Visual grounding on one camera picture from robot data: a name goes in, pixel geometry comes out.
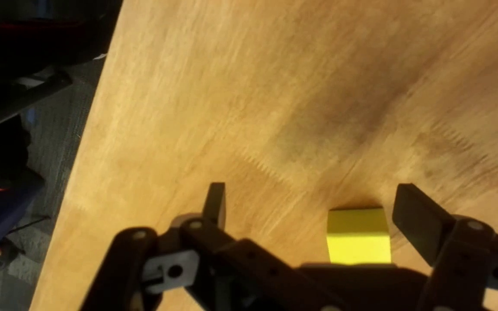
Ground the yellow cube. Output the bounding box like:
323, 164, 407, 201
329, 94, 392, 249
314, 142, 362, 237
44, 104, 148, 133
324, 208, 390, 265

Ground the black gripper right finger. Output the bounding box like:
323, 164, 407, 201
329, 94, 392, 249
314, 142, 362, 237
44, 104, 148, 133
392, 183, 454, 266

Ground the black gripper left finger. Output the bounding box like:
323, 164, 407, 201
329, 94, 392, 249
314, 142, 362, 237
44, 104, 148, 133
201, 182, 226, 228

